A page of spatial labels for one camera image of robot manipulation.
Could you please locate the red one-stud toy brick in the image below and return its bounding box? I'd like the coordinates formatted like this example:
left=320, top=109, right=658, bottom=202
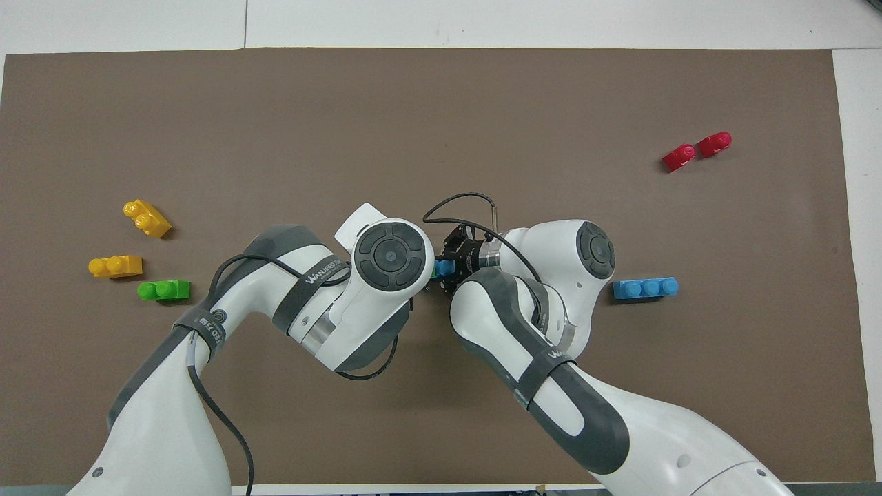
left=661, top=143, right=697, bottom=173
left=697, top=131, right=732, bottom=159

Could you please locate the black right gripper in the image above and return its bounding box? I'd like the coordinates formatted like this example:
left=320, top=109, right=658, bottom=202
left=437, top=225, right=486, bottom=296

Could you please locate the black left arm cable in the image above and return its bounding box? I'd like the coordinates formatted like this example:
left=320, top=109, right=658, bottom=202
left=186, top=254, right=414, bottom=496

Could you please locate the brown table mat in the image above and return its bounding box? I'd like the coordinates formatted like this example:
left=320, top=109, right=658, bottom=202
left=0, top=47, right=877, bottom=486

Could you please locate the yellow two-stud toy brick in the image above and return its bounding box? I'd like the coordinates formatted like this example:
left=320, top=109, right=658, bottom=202
left=88, top=255, right=143, bottom=279
left=123, top=199, right=172, bottom=240

